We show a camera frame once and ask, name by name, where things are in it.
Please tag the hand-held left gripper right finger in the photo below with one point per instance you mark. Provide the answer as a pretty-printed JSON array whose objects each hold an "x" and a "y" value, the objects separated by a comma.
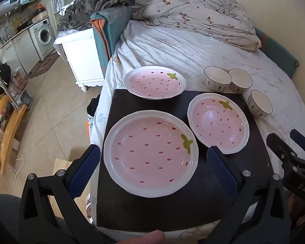
[{"x": 222, "y": 172}]

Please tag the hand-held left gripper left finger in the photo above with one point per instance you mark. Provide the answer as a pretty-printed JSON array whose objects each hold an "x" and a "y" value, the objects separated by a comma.
[{"x": 85, "y": 172}]

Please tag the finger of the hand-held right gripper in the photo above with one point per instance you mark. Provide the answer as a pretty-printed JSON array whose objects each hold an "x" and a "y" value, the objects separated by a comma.
[
  {"x": 279, "y": 147},
  {"x": 303, "y": 142}
]

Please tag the white leaf-print bowl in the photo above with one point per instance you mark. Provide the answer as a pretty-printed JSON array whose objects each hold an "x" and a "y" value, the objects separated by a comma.
[
  {"x": 241, "y": 80},
  {"x": 260, "y": 104},
  {"x": 216, "y": 77}
]

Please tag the medium pink strawberry plate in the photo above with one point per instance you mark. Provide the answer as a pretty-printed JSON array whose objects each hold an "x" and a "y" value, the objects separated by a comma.
[{"x": 218, "y": 124}]

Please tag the large pink strawberry plate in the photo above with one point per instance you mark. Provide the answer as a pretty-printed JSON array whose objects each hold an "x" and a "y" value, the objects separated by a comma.
[{"x": 142, "y": 167}]

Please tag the shallow pink strawberry plate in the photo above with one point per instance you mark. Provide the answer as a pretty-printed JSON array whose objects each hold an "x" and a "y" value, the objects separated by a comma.
[{"x": 152, "y": 83}]

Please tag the person's right hand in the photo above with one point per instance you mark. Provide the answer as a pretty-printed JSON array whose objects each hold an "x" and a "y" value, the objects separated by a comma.
[{"x": 293, "y": 208}]

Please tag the person's left hand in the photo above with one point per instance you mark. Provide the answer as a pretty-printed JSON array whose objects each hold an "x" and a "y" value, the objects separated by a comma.
[{"x": 142, "y": 237}]

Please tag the dark brown leather mat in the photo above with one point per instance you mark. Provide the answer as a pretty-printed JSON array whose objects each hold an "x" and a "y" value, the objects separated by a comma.
[{"x": 167, "y": 213}]

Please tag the wooden shelf rack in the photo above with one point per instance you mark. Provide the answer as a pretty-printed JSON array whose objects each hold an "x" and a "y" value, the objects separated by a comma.
[{"x": 7, "y": 129}]

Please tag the brown floor rug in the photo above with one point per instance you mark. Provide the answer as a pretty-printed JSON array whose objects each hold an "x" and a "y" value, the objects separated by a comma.
[{"x": 43, "y": 66}]

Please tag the white nightstand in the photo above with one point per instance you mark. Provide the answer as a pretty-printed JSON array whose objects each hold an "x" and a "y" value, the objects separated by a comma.
[{"x": 81, "y": 56}]

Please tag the metal rack pole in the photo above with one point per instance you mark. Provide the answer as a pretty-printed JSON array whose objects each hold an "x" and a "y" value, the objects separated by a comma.
[{"x": 1, "y": 78}]

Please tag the black bag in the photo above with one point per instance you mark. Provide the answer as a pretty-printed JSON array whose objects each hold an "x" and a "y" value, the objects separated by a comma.
[{"x": 1, "y": 73}]

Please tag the white floral bed sheet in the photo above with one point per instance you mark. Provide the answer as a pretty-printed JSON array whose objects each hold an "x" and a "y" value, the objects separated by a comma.
[{"x": 167, "y": 48}]

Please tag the white kitchen cabinet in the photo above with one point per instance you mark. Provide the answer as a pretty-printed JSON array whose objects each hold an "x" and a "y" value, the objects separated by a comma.
[{"x": 17, "y": 50}]

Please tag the teal and orange folded cushion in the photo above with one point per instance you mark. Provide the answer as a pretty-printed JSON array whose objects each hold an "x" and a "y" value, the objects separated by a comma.
[{"x": 109, "y": 33}]

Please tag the white washing machine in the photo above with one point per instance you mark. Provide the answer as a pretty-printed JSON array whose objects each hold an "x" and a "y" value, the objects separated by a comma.
[{"x": 44, "y": 35}]

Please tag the patterned pillow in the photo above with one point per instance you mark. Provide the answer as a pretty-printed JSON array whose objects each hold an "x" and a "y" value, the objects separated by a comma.
[{"x": 200, "y": 12}]

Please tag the camouflage clothing pile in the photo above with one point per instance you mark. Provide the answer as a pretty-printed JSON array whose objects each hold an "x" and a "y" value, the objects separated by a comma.
[{"x": 91, "y": 7}]

